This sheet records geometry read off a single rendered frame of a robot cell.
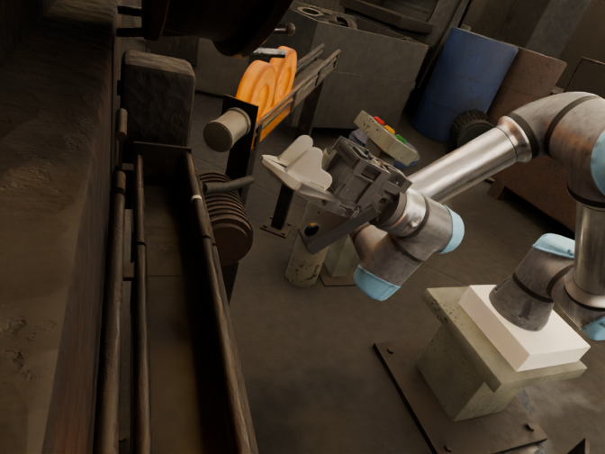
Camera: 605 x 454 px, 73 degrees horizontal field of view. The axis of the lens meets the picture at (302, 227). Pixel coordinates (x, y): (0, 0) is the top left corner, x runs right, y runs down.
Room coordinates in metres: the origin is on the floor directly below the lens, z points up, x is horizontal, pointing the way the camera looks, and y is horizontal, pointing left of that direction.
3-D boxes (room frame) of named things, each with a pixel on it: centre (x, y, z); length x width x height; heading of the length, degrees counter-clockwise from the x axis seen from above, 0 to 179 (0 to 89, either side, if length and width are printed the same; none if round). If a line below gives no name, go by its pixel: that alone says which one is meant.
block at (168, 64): (0.59, 0.27, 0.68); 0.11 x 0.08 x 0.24; 118
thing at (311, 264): (1.23, -0.05, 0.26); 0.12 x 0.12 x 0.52
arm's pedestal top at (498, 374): (0.91, -0.61, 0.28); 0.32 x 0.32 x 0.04; 29
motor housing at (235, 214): (0.74, 0.19, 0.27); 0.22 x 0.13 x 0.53; 28
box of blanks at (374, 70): (3.16, 0.19, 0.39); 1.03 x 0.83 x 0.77; 133
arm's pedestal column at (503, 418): (0.91, -0.61, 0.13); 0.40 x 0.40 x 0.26; 29
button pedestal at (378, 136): (1.34, -0.17, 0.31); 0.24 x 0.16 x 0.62; 28
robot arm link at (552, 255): (0.91, -0.62, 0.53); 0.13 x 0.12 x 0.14; 22
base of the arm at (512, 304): (0.91, -0.61, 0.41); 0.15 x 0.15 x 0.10
